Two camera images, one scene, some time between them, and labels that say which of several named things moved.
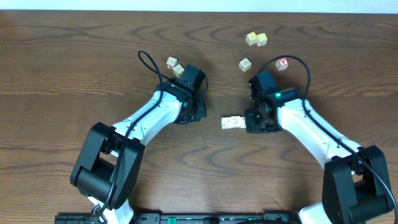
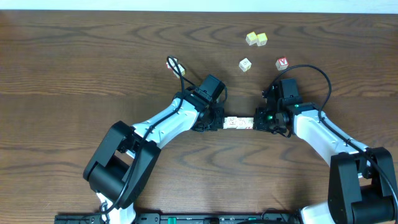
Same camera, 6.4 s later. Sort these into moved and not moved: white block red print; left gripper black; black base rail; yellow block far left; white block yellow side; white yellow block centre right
Moved: left gripper black; white block red print
Not moved: yellow block far left; white yellow block centre right; white block yellow side; black base rail
